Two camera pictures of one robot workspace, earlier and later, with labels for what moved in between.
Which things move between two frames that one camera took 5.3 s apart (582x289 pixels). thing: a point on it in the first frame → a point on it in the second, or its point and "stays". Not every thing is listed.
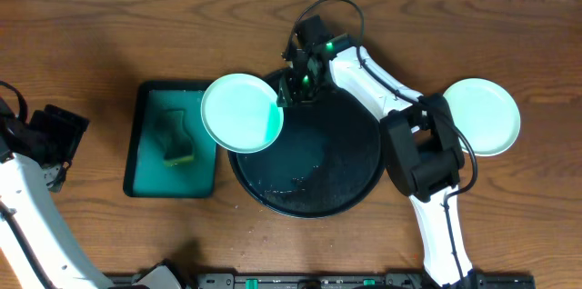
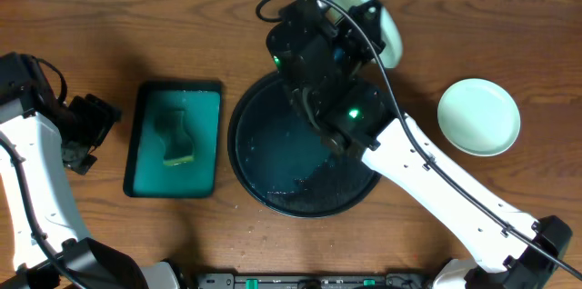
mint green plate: [486, 113] stays
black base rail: [346, 281] stays
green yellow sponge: [176, 144] stays
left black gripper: [64, 132] → [97, 122]
